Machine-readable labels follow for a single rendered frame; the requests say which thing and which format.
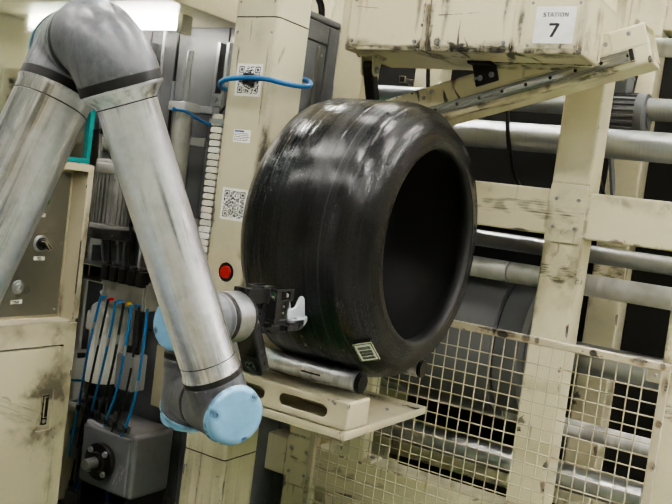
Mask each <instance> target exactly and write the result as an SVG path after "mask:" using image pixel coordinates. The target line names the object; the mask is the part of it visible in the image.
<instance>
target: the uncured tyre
mask: <svg viewBox="0 0 672 504"><path fill-rule="evenodd" d="M477 216H478V206H477V190H476V182H475V176H474V171H473V166H472V163H471V159H470V156H469V154H468V151H467V149H466V147H465V145H464V143H463V141H462V140H461V138H460V137H459V136H458V134H457V133H456V132H455V130H454V129H453V128H452V126H451V125H450V124H449V122H448V121H447V120H446V119H445V118H444V117H443V116H442V115H441V114H440V113H439V112H437V111H435V110H434V109H431V108H429V107H426V106H423V105H421V104H418V103H415V102H404V101H387V100H371V99H354V98H334V99H330V100H326V101H322V102H319V103H316V104H313V105H311V106H309V107H307V108H305V109H303V110H302V111H301V112H299V113H298V114H297V115H295V116H294V117H293V118H292V119H291V120H290V121H289V122H288V123H287V124H286V125H285V127H284V128H283V129H282V130H281V132H280V133H279V134H278V136H277V137H276V138H275V139H274V141H273V142H272V143H271V145H270V146H269V148H268V149H267V151H266V152H265V154H264V156H263V157H262V159H261V161H260V163H259V165H258V167H257V169H256V172H255V174H254V177H253V179H252V182H251V185H250V188H249V191H248V195H247V199H246V203H245V207H244V213H243V219H242V227H241V243H240V251H241V266H242V273H243V279H244V284H245V287H247V284H252V283H266V285H270V286H276V289H278V290H283V289H295V290H294V298H293V301H291V302H290V303H291V308H293V307H294V306H295V304H296V302H297V300H298V298H299V297H300V296H303V297H304V299H305V316H307V322H306V324H305V325H304V326H303V328H302V329H300V330H298V331H288V332H286V331H285V333H269V332H266V333H265V334H266V335H267V336H268V338H269V339H270V340H271V341H272V342H273V343H274V344H275V345H277V346H278V347H279V348H281V349H282V350H284V351H285V352H287V353H291V354H295V355H299V356H303V357H307V358H311V359H314V360H318V361H322V362H326V363H330V364H334V365H338V366H342V367H346V368H349V369H353V370H357V371H361V372H364V373H366V375H367V377H391V376H396V375H399V374H401V373H403V372H405V371H407V370H408V369H410V368H411V367H413V366H414V365H415V364H417V363H418V362H420V361H421V360H423V359H424V358H425V357H427V356H428V355H429V354H430V353H431V352H432V351H433V350H434V349H435V348H436V347H437V346H438V344H439V343H440V342H441V341H442V339H443V338H444V336H445V335H446V333H447V331H448V330H449V328H450V326H451V324H452V322H453V320H454V318H455V316H456V314H457V312H458V309H459V307H460V304H461V302H462V299H463V296H464V293H465V290H466V287H467V283H468V280H469V276H470V272H471V267H472V262H473V257H474V251H475V243H476V234H477ZM366 342H372V344H373V346H374V348H375V350H376V352H377V353H378V355H379V357H380V360H372V361H364V362H361V360H360V359H359V357H358V355H357V353H356V351H355V350H354V348H353V346H352V344H358V343H366Z"/></svg>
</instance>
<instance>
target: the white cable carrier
mask: <svg viewBox="0 0 672 504"><path fill-rule="evenodd" d="M212 118H216V119H225V116H224V114H215V113H214V114H213V115H212ZM211 125H213V126H218V127H211V132H213V133H211V134H210V139H215V140H210V141H209V145H211V146H215V147H209V148H208V152H211V153H209V154H208V157H207V158H208V159H213V160H208V161H207V165H209V166H213V167H209V166H208V167H206V172H210V173H206V175H205V178H206V179H212V180H205V182H204V185H207V186H205V187H204V192H209V193H204V194H203V198H205V199H209V200H203V201H202V205H206V206H202V208H201V211H202V212H207V213H201V216H200V218H203V219H201V220H200V225H205V226H200V227H199V231H201V232H200V233H199V235H200V238H203V239H201V242H202V245H204V246H203V248H204V252H205V255H206V258H208V253H209V252H208V251H209V247H207V246H209V245H210V240H207V239H210V236H211V233H210V232H211V229H212V227H211V228H210V227H209V226H211V225H212V222H213V220H212V221H211V219H212V218H213V215H212V214H210V213H213V211H214V208H213V207H211V206H213V205H214V203H215V201H212V200H214V199H215V194H212V193H215V192H216V188H215V186H217V182H216V181H214V180H216V179H217V177H218V175H217V174H215V173H217V172H218V168H217V167H218V166H219V161H216V160H220V156H219V154H217V153H220V152H221V149H220V148H219V147H220V146H221V144H222V142H221V141H219V140H222V135H221V134H220V133H222V134H223V128H222V126H223V127H224V124H214V123H211ZM215 133H217V134H215ZM213 153H214V154H213ZM211 173H213V174H211ZM208 186H211V187H208ZM207 206H208V207H207ZM205 219H207V220H205ZM202 232H206V233H202ZM208 233H210V234H208ZM204 239H205V240H204ZM207 252H208V253H207Z"/></svg>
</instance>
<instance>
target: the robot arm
mask: <svg viewBox="0 0 672 504"><path fill-rule="evenodd" d="M162 81H163V76H162V73H161V70H160V67H159V63H158V61H157V58H156V56H155V53H154V51H153V49H152V47H151V45H150V43H149V41H148V40H147V38H146V36H145V34H144V33H143V31H142V30H141V29H140V27H139V26H138V25H137V23H136V22H135V21H134V20H133V18H132V17H131V16H130V15H129V14H128V13H127V12H126V11H125V10H123V9H122V8H121V7H120V6H118V5H117V4H115V3H114V2H111V1H109V0H71V1H69V2H67V3H66V4H65V5H63V6H62V7H61V8H60V9H59V10H57V11H54V12H52V13H50V14H49V15H47V16H46V17H44V18H43V19H42V20H41V21H40V22H39V23H38V24H37V26H36V27H35V29H34V30H33V32H32V35H31V37H30V40H29V46H28V54H27V56H26V58H25V60H24V62H23V64H22V66H21V68H20V70H19V72H18V79H17V81H16V83H15V85H14V87H13V89H12V91H11V94H10V96H9V98H8V100H7V102H6V104H5V106H4V108H3V110H2V112H1V114H0V304H1V302H2V300H3V298H4V295H5V293H6V291H7V289H8V287H9V285H10V283H11V280H12V278H13V276H14V274H15V272H16V270H17V268H18V265H19V263H20V261H21V259H22V257H23V255H24V253H25V250H26V248H27V246H28V244H29V242H30V240H31V238H32V235H33V233H34V231H35V229H36V227H37V225H38V222H39V220H40V218H41V216H42V214H43V212H44V210H45V207H46V205H47V203H48V201H49V199H50V197H51V195H52V192H53V190H54V188H55V186H56V184H57V182H58V180H59V177H60V175H61V173H62V171H63V169H64V167H65V165H66V162H67V160H68V158H69V156H70V154H71V152H72V150H73V147H74V145H75V143H76V141H77V139H78V137H79V135H80V132H81V130H82V128H83V126H84V124H85V122H86V120H87V117H88V115H89V113H90V112H91V111H93V109H94V110H95V111H96V113H97V116H98V119H99V122H100V125H101V128H102V131H103V134H104V137H105V140H106V143H107V146H108V150H109V153H110V156H111V159H112V162H113V165H114V168H115V171H116V174H117V177H118V180H119V183H120V187H121V190H122V193H123V196H124V199H125V202H126V205H127V208H128V211H129V214H130V217H131V220H132V223H133V227H134V230H135V233H136V236H137V239H138V242H139V245H140V248H141V251H142V254H143V257H144V260H145V264H146V267H147V270H148V273H149V276H150V279H151V282H152V285H153V288H154V291H155V294H156V297H157V301H158V304H159V306H158V308H157V310H156V312H155V316H154V321H153V329H154V333H155V337H156V339H157V341H158V342H159V344H160V345H161V346H162V347H164V362H163V377H162V392H161V401H160V404H159V409H160V419H161V422H162V423H163V424H164V425H165V426H166V427H168V428H172V429H173V430H176V431H180V432H189V433H195V432H202V433H204V434H205V435H206V436H207V437H208V438H209V439H210V440H212V441H214V442H218V443H221V444H224V445H235V444H239V443H242V442H244V441H245V440H247V439H248V438H250V437H251V436H252V435H253V434H254V432H255V431H256V430H257V428H258V426H259V424H260V422H261V419H262V413H263V408H262V403H261V400H260V398H259V396H258V395H257V393H256V392H255V391H254V390H253V389H252V388H251V387H248V386H247V383H246V380H245V377H244V374H243V371H245V372H248V373H252V374H256V375H259V376H261V375H262V374H263V373H264V372H265V371H266V370H267V369H268V368H269V365H268V360H267V355H266V350H265V345H264V340H263V335H262V333H263V334H265V333H266V332H269V333H285V331H286V332H288V331H298V330H300V329H302V328H303V326H304V325H305V324H306V322H307V316H305V299H304V297H303V296H300V297H299V298H298V300H297V302H296V304H295V306H294V307H293V308H291V303H290V302H291V301H293V298H294V290H295V289H283V290H278V289H276V286H270V285H266V283H252V284H247V287H243V286H234V291H216V287H215V284H214V281H213V278H212V274H211V271H210V268H209V265H208V261H207V258H206V255H205V252H204V248H203V245H202V242H201V238H200V235H199V232H198V229H197V225H196V222H195V219H194V216H193V212H192V209H191V206H190V202H189V199H188V196H187V193H186V189H185V186H184V183H183V180H182V176H181V173H180V170H179V166H178V163H177V160H176V157H175V153H174V150H173V147H172V144H171V140H170V137H169V134H168V130H167V127H166V124H165V121H164V117H163V114H162V111H161V108H160V104H159V101H158V98H157V91H158V89H159V87H160V85H161V83H162ZM258 285H261V286H258ZM288 291H290V292H289V294H288V293H287V292H288ZM234 342H237V345H238V350H239V354H240V359H241V363H242V367H241V364H240V361H239V360H238V358H237V356H236V353H235V350H234V346H233V343H234ZM242 368H243V370H242Z"/></svg>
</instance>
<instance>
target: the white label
mask: <svg viewBox="0 0 672 504"><path fill-rule="evenodd" d="M352 346H353V348H354V350H355V351H356V353H357V355H358V357H359V359H360V360H361V362H364V361H372V360H380V357H379V355H378V353H377V352H376V350H375V348H374V346H373V344H372V342H366V343H358V344H352Z"/></svg>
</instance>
